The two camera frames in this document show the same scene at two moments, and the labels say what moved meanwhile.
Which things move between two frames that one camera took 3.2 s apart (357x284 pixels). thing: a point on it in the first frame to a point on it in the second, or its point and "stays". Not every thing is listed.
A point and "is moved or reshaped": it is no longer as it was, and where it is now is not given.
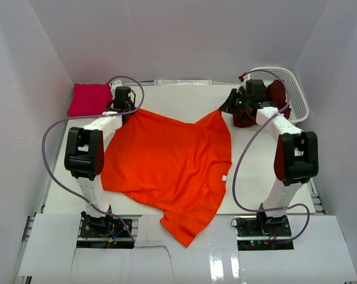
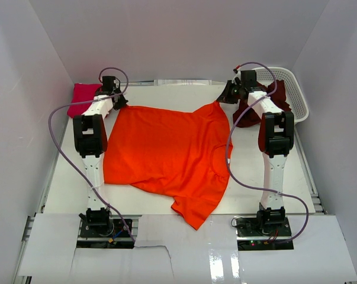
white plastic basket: x=299 y=109 stays
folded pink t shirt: x=89 y=99 stays
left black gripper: x=132 y=106 to x=122 y=101
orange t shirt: x=181 y=170 is moved or reshaped
